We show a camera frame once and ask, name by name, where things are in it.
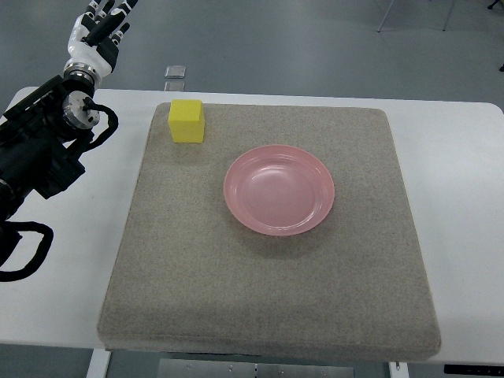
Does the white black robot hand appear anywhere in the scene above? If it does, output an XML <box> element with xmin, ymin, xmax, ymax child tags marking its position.
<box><xmin>64</xmin><ymin>1</ymin><xmax>137</xmax><ymax>89</ymax></box>

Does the yellow block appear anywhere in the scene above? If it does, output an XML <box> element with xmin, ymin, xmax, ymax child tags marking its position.
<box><xmin>168</xmin><ymin>99</ymin><xmax>206</xmax><ymax>143</ymax></box>

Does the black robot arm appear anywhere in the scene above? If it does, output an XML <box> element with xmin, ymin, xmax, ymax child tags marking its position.
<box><xmin>1</xmin><ymin>76</ymin><xmax>119</xmax><ymax>282</ymax></box>

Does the pink plate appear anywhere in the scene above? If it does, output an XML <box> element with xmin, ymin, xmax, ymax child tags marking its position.
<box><xmin>223</xmin><ymin>144</ymin><xmax>335</xmax><ymax>236</ymax></box>

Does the clear floor socket cover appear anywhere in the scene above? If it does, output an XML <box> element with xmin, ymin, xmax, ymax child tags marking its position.
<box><xmin>164</xmin><ymin>65</ymin><xmax>187</xmax><ymax>79</ymax></box>

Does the beige fabric mat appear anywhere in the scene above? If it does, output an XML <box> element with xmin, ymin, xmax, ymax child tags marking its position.
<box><xmin>97</xmin><ymin>103</ymin><xmax>442</xmax><ymax>361</ymax></box>

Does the white table leg left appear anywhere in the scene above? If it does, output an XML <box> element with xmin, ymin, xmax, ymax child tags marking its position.
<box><xmin>85</xmin><ymin>349</ymin><xmax>111</xmax><ymax>378</ymax></box>

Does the white table leg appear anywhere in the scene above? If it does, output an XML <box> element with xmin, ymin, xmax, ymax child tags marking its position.
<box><xmin>389</xmin><ymin>361</ymin><xmax>410</xmax><ymax>378</ymax></box>
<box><xmin>85</xmin><ymin>349</ymin><xmax>111</xmax><ymax>378</ymax></box>

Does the white table leg right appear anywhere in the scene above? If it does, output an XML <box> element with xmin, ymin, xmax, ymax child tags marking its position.
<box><xmin>389</xmin><ymin>361</ymin><xmax>410</xmax><ymax>378</ymax></box>

